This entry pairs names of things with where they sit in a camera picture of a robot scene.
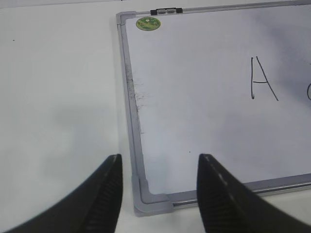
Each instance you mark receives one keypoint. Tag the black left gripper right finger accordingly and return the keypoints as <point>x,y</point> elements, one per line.
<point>228,206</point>

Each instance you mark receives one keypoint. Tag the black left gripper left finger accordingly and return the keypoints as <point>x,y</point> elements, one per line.
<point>93,207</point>

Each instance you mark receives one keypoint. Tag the round green magnet sticker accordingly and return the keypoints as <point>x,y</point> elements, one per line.
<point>148,23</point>

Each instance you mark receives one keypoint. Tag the black marker clip holder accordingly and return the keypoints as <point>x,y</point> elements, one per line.
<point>165,11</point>

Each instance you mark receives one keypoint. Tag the white board with aluminium frame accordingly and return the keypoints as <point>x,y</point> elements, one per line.
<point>231,81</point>

